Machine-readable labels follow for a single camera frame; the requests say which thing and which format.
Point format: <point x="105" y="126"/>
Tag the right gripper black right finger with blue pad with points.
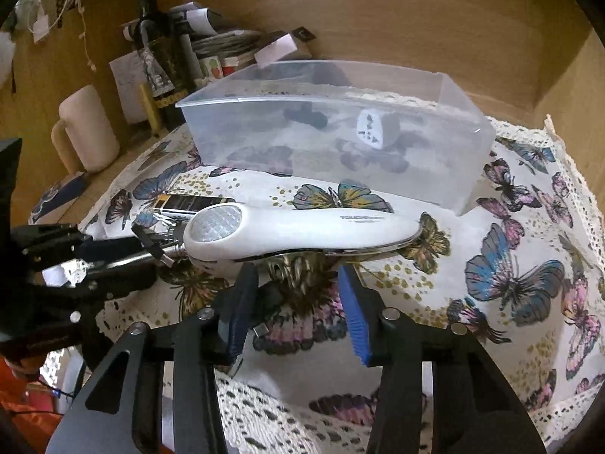
<point x="475" y="408"/>

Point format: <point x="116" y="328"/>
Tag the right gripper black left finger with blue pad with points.
<point x="119" y="410"/>

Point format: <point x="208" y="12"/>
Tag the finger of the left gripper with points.
<point x="48" y="243"/>
<point x="112" y="263"/>

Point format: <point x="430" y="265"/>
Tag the black metal hair clip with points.
<point x="166" y="250"/>

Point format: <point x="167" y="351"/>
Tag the black gold lighter bar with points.
<point x="186" y="203"/>

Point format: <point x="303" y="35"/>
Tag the white handheld massager device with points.
<point x="238" y="233"/>

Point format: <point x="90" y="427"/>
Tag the clear plastic storage box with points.
<point x="299" y="118"/>

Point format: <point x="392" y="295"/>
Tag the white cube plug adapter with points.
<point x="378" y="129"/>

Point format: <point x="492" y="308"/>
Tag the cream ceramic mug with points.
<point x="83" y="137"/>

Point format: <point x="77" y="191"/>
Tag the white paper sheet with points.
<point x="128" y="73"/>

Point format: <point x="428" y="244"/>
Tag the dark wine bottle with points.
<point x="165" y="63"/>

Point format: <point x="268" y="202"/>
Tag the white fluffy puff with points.
<point x="7" y="50"/>

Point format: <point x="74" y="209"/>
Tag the stack of books and papers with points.
<point x="215" y="48"/>

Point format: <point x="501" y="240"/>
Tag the small white pink box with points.
<point x="285" y="47"/>

